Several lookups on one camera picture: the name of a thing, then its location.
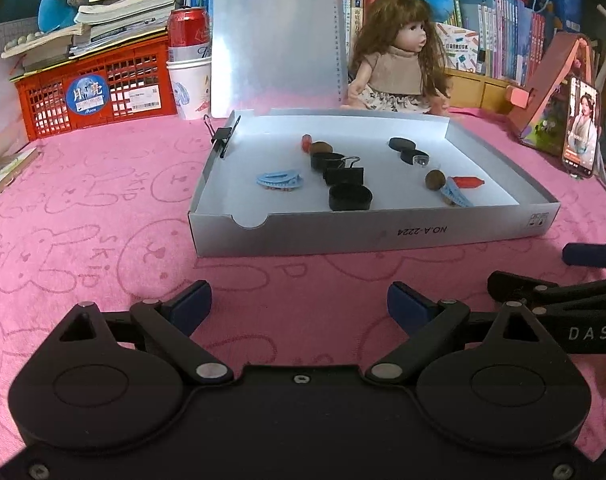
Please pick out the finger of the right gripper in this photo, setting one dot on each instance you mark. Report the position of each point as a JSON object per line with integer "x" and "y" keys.
{"x": 503, "y": 286}
{"x": 581, "y": 254}

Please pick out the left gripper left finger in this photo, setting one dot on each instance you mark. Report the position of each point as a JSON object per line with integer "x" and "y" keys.
{"x": 169, "y": 324}

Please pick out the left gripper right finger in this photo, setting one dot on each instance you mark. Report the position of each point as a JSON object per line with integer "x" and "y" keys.
{"x": 433, "y": 328}

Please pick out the red crayon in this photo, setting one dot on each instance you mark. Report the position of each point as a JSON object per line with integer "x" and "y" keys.
{"x": 468, "y": 183}
{"x": 306, "y": 143}

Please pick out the blue hair clip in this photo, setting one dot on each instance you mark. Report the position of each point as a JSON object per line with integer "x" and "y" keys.
{"x": 287, "y": 181}
{"x": 452, "y": 192}

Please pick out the brown nut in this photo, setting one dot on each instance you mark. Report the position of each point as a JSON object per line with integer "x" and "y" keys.
{"x": 319, "y": 147}
{"x": 435, "y": 180}

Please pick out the black round lid cup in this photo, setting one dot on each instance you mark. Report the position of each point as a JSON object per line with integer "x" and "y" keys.
{"x": 348, "y": 196}

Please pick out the black small cap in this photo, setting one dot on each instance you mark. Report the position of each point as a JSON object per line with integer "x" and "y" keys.
{"x": 415, "y": 157}

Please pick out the black binder clip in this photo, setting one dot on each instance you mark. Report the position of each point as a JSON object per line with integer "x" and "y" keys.
{"x": 344, "y": 170}

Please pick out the black disc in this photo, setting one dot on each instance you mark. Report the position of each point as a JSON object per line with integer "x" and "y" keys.
{"x": 401, "y": 144}

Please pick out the black ring cap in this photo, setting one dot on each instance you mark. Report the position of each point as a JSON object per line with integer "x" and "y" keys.
{"x": 322, "y": 161}

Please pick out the smartphone on stand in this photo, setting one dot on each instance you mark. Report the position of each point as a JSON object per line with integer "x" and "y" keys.
{"x": 582, "y": 128}

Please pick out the pink bunny towel mat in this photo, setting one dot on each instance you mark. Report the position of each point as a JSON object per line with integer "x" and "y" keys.
{"x": 101, "y": 215}

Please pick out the pink phone stand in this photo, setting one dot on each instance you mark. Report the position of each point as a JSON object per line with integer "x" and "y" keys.
{"x": 540, "y": 123}

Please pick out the grey cardboard box tray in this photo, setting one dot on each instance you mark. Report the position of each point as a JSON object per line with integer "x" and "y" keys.
{"x": 231, "y": 216}

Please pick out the binder clip on box edge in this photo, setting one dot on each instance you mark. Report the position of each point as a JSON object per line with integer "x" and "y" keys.
{"x": 221, "y": 136}

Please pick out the wooden drawer shelf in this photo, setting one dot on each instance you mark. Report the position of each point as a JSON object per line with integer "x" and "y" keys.
{"x": 472, "y": 90}

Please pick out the open book at left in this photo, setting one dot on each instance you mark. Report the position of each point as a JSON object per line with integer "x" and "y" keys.
{"x": 15, "y": 156}

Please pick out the red plastic crate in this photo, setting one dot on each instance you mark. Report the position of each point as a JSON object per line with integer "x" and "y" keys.
{"x": 130, "y": 81}

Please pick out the white paper cup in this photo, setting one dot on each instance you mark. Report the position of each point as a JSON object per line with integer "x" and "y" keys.
{"x": 191, "y": 82}

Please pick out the brown haired baby doll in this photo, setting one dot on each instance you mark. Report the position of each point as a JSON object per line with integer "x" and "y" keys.
{"x": 398, "y": 61}

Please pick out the row of books on shelf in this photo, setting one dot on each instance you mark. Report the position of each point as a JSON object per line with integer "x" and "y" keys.
{"x": 490, "y": 18}

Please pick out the red soda can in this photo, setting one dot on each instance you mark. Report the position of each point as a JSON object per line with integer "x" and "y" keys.
{"x": 189, "y": 34}

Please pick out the translucent clipboard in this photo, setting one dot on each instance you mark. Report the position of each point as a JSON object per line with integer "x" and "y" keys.
{"x": 277, "y": 54}

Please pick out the stack of books on crate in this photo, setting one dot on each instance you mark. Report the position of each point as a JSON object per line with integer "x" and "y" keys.
{"x": 100, "y": 24}

